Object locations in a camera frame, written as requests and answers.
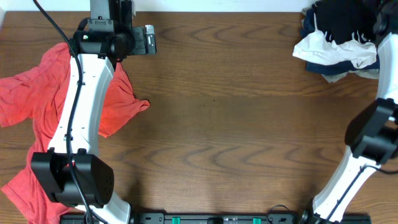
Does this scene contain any black t-shirt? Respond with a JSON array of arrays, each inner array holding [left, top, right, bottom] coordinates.
[[314, 0, 376, 45]]

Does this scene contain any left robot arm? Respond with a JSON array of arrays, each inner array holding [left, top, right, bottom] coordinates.
[[30, 0, 157, 223]]

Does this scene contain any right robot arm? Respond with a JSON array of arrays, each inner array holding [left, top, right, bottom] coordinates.
[[297, 1, 397, 223]]

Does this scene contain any red t-shirt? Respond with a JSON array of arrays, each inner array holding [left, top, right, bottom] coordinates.
[[1, 43, 150, 223]]

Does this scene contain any navy blue garment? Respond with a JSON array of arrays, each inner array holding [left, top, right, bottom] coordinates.
[[292, 8, 380, 79]]

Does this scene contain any white printed t-shirt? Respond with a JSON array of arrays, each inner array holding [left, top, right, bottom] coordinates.
[[292, 24, 377, 69]]

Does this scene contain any grey garment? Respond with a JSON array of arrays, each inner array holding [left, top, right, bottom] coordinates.
[[300, 7, 379, 83]]

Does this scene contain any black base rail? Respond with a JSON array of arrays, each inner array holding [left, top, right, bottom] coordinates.
[[60, 211, 372, 224]]

